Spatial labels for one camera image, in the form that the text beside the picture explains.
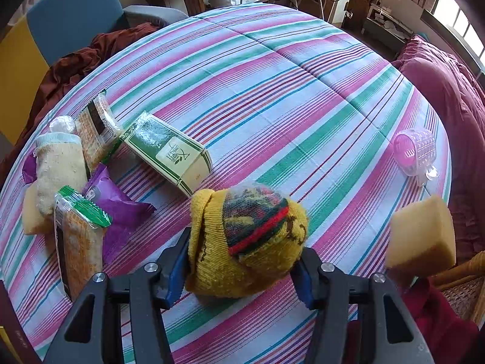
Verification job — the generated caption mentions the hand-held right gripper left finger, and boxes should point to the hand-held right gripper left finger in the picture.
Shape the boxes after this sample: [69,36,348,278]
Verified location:
[43,227,194,364]

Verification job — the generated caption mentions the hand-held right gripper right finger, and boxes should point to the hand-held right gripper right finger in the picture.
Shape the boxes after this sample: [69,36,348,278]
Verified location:
[290,248,436,364]

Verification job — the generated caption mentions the yellow knit hat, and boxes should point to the yellow knit hat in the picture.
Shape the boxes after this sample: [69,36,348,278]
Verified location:
[185,184,309,299]

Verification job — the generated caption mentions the purple snack packet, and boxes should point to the purple snack packet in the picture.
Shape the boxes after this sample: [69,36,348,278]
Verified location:
[22,155,38,184]
[82,163,157,265]

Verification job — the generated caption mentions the green and white box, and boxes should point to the green and white box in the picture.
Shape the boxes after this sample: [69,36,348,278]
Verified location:
[119,111,213,198]

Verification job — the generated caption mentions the clear plastic bundle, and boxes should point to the clear plastic bundle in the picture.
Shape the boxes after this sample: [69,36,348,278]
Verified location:
[49,116,77,135]

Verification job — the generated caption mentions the cracker packet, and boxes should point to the cracker packet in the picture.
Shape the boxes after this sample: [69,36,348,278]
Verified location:
[54,186,113,302]
[75,90,125,174]

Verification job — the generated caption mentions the yellow sponge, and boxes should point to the yellow sponge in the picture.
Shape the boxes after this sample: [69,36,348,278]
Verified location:
[23,184,54,236]
[386,195,456,271]

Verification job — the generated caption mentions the red cloth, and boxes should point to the red cloth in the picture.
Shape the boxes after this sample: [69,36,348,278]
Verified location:
[346,277,482,364]

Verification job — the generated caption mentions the bag of cream grains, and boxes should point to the bag of cream grains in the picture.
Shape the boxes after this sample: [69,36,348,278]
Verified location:
[32,133,89,217]

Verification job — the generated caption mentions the wicker chair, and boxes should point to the wicker chair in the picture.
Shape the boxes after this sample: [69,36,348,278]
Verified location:
[432,250,485,323]

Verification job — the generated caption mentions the pink plastic cup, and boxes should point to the pink plastic cup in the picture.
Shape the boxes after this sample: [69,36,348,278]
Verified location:
[393,128,439,187]

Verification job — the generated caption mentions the striped bedsheet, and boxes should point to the striped bedsheet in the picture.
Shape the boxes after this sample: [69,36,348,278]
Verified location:
[0,3,451,364]

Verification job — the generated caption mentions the brown blanket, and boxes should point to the brown blanket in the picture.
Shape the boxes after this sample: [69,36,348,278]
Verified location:
[0,22,167,183]

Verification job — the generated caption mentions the magenta quilt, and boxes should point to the magenta quilt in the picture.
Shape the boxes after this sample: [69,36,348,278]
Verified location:
[392,35,485,266]

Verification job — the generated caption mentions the low white rack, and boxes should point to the low white rack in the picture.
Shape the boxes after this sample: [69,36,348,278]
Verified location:
[362,0,417,46]

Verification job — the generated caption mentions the padded headboard with colour panels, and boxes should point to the padded headboard with colour panels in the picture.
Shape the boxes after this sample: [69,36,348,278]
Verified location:
[0,0,124,145]

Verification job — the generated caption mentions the window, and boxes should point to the window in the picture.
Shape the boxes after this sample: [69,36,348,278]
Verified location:
[432,0,485,61]

